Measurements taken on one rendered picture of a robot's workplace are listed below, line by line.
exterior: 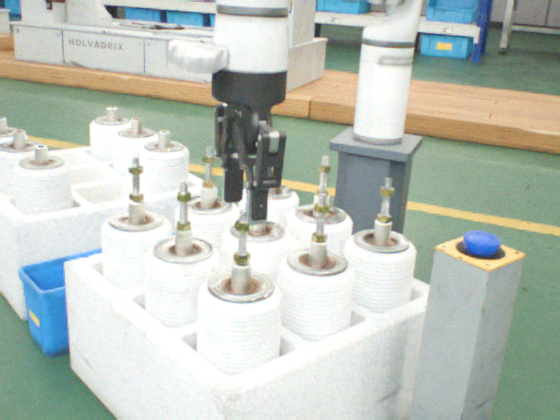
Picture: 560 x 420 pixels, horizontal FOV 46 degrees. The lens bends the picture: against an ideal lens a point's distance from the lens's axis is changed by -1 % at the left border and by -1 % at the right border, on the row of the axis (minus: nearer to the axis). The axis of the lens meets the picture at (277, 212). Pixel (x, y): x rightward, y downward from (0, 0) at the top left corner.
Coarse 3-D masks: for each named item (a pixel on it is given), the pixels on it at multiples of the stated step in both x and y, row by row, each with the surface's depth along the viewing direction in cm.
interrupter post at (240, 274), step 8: (232, 264) 73; (248, 264) 73; (232, 272) 73; (240, 272) 72; (248, 272) 73; (232, 280) 73; (240, 280) 73; (248, 280) 73; (232, 288) 73; (240, 288) 73; (248, 288) 73
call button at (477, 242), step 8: (472, 232) 72; (480, 232) 72; (464, 240) 71; (472, 240) 70; (480, 240) 70; (488, 240) 70; (496, 240) 70; (472, 248) 70; (480, 248) 70; (488, 248) 69; (496, 248) 70
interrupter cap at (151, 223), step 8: (112, 216) 91; (120, 216) 91; (152, 216) 92; (160, 216) 92; (112, 224) 88; (120, 224) 88; (128, 224) 89; (136, 224) 89; (144, 224) 89; (152, 224) 89; (160, 224) 89; (136, 232) 87
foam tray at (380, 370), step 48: (96, 288) 87; (144, 288) 87; (96, 336) 89; (144, 336) 78; (192, 336) 78; (288, 336) 78; (336, 336) 79; (384, 336) 82; (96, 384) 93; (144, 384) 80; (192, 384) 71; (240, 384) 69; (288, 384) 73; (336, 384) 79; (384, 384) 86
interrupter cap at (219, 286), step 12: (216, 276) 75; (228, 276) 76; (252, 276) 76; (264, 276) 76; (216, 288) 73; (228, 288) 74; (252, 288) 74; (264, 288) 73; (228, 300) 71; (240, 300) 70; (252, 300) 71
